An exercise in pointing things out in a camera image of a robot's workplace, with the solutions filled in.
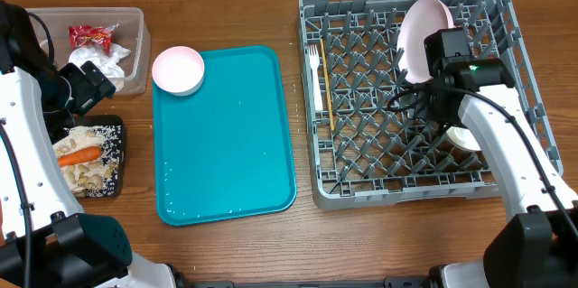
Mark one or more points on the red snack wrapper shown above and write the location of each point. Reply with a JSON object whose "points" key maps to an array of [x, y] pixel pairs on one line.
{"points": [[85, 35]]}

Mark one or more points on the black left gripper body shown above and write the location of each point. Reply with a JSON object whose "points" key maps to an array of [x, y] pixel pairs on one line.
{"points": [[86, 89]]}

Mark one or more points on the white plastic fork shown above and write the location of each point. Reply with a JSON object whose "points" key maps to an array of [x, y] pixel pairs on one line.
{"points": [[314, 60]]}

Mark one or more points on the teal plastic tray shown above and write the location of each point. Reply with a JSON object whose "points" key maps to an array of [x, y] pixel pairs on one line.
{"points": [[224, 151]]}

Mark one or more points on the large pink plate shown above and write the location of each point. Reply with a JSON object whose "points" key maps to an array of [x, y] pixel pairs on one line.
{"points": [[424, 18]]}

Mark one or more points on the grey dishwasher rack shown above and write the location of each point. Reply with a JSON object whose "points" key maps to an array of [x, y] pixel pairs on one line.
{"points": [[375, 157]]}

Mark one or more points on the white tissue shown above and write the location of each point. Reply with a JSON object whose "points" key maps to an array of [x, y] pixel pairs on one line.
{"points": [[106, 63]]}

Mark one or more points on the clear plastic bin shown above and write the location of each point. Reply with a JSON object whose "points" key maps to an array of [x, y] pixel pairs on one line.
{"points": [[130, 33]]}

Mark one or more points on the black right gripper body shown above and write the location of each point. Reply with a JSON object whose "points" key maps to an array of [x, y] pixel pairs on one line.
{"points": [[435, 107]]}

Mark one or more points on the white bowl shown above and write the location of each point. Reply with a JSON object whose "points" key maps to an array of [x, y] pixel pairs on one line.
{"points": [[462, 138]]}

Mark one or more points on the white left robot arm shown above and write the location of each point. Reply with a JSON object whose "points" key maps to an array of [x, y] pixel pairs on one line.
{"points": [[49, 240]]}

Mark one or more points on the pile of peanuts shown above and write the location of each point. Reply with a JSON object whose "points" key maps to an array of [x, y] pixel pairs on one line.
{"points": [[88, 175]]}

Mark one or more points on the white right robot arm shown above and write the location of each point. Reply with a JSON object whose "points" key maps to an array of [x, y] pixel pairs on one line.
{"points": [[538, 246]]}

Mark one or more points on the orange carrot piece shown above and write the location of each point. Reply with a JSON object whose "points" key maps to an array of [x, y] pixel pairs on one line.
{"points": [[84, 155]]}

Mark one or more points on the pink bowl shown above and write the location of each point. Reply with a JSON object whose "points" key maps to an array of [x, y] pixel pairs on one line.
{"points": [[178, 70]]}

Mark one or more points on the wooden chopstick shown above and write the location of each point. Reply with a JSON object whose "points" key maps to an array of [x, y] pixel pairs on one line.
{"points": [[327, 82]]}

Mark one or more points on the black food waste tray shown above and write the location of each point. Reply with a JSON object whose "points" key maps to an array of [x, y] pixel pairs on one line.
{"points": [[115, 157]]}

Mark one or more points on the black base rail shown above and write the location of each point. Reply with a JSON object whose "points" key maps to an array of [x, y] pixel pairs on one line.
{"points": [[388, 282]]}

